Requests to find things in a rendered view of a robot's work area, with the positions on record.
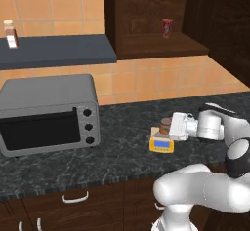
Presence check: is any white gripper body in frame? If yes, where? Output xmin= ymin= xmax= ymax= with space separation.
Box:
xmin=168 ymin=111 xmax=189 ymax=141

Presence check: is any brown jam jar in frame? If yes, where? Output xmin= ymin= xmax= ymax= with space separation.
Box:
xmin=158 ymin=117 xmax=173 ymax=135

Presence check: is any yellow digital scale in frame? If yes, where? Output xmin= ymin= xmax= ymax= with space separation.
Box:
xmin=148 ymin=126 xmax=175 ymax=154

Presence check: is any dark wood open cabinet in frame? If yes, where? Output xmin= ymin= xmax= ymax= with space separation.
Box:
xmin=103 ymin=0 xmax=211 ymax=61

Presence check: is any dark wood cabinet door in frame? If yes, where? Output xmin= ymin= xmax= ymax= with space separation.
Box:
xmin=181 ymin=0 xmax=250 ymax=89

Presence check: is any dark wood drawer front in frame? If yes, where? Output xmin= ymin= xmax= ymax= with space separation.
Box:
xmin=123 ymin=175 xmax=168 ymax=231
xmin=21 ymin=181 xmax=126 ymax=231

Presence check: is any red can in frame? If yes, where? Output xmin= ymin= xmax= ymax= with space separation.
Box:
xmin=161 ymin=19 xmax=174 ymax=39

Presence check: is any grey toaster oven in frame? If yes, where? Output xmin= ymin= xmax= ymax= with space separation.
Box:
xmin=0 ymin=73 xmax=102 ymax=158

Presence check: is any dark wood cupboard door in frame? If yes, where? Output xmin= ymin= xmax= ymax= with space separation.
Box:
xmin=0 ymin=198 xmax=28 ymax=231
xmin=26 ymin=212 xmax=126 ymax=231

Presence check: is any brown white spice bottle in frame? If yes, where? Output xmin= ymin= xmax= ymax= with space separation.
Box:
xmin=3 ymin=19 xmax=20 ymax=50

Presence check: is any white drawer handle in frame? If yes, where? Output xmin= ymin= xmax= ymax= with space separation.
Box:
xmin=62 ymin=191 xmax=90 ymax=205
xmin=153 ymin=201 xmax=166 ymax=211

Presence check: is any dark grey wall shelf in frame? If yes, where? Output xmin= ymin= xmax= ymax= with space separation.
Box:
xmin=0 ymin=34 xmax=118 ymax=71

